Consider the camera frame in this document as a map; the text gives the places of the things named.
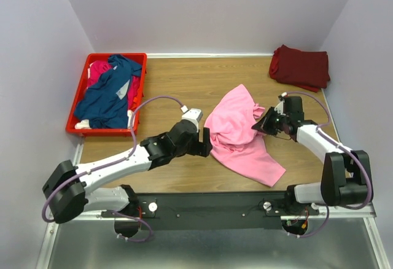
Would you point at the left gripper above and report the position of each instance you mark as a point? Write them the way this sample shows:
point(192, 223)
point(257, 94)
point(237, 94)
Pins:
point(202, 149)

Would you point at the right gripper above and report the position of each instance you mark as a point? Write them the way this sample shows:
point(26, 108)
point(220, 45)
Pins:
point(263, 125)

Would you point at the pink t-shirt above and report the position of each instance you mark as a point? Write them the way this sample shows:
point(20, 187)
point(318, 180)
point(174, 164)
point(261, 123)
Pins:
point(235, 144)

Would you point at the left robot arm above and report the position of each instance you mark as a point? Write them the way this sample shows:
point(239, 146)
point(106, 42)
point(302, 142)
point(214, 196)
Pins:
point(68, 187)

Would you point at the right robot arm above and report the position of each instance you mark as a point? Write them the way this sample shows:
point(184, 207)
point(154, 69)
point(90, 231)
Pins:
point(346, 176)

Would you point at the folded dark red t-shirt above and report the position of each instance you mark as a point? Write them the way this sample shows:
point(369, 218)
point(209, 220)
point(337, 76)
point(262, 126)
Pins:
point(307, 70)

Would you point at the navy blue t-shirt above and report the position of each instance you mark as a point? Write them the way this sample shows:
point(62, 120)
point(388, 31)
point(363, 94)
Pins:
point(105, 104)

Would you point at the red plastic bin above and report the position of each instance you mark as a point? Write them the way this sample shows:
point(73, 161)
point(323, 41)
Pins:
point(140, 58)

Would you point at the white garment piece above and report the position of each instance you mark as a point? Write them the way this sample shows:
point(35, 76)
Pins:
point(84, 124)

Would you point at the magenta t-shirt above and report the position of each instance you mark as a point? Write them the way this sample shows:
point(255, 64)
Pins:
point(97, 68)

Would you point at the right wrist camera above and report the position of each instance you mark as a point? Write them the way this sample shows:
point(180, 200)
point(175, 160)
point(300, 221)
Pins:
point(280, 108)

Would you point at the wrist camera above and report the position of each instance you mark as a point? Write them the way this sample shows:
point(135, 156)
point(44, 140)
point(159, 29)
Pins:
point(280, 108)
point(192, 115)

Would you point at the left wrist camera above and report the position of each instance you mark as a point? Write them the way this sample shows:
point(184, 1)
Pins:
point(192, 115)

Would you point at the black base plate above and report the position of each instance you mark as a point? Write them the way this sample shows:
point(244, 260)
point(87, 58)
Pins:
point(219, 210)

